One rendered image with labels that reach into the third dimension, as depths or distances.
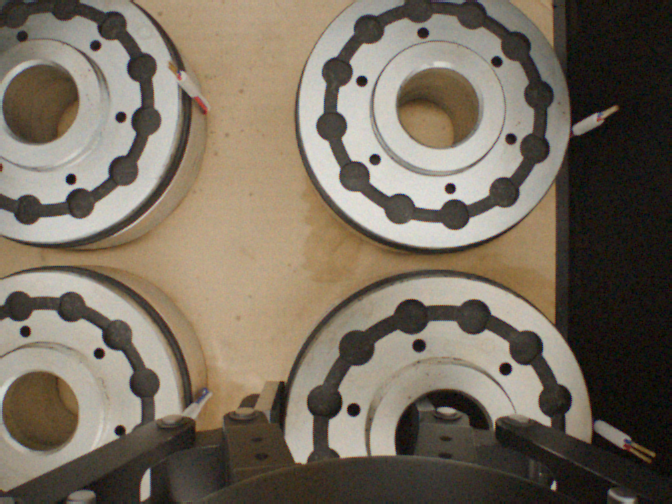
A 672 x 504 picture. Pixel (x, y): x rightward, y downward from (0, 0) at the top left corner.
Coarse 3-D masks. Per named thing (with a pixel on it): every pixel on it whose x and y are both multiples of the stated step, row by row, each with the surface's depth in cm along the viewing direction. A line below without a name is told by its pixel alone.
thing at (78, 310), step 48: (0, 288) 16; (48, 288) 16; (96, 288) 16; (0, 336) 16; (48, 336) 16; (96, 336) 16; (144, 336) 16; (144, 384) 17; (0, 480) 16; (144, 480) 16
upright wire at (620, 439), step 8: (592, 424) 15; (600, 424) 15; (608, 424) 15; (600, 432) 14; (608, 432) 14; (616, 432) 14; (616, 440) 14; (624, 440) 13; (624, 448) 13; (632, 448) 13; (640, 448) 13; (640, 456) 13
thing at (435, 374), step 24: (432, 360) 14; (456, 360) 14; (384, 384) 14; (408, 384) 14; (432, 384) 14; (456, 384) 14; (480, 384) 14; (384, 408) 14; (408, 408) 14; (480, 408) 14; (504, 408) 14; (384, 432) 14
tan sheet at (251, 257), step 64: (192, 0) 20; (256, 0) 20; (320, 0) 20; (512, 0) 20; (192, 64) 20; (256, 64) 20; (64, 128) 20; (256, 128) 20; (448, 128) 20; (192, 192) 20; (256, 192) 20; (0, 256) 19; (64, 256) 19; (128, 256) 20; (192, 256) 20; (256, 256) 20; (320, 256) 20; (384, 256) 20; (448, 256) 20; (512, 256) 20; (192, 320) 20; (256, 320) 20; (64, 384) 19; (256, 384) 19
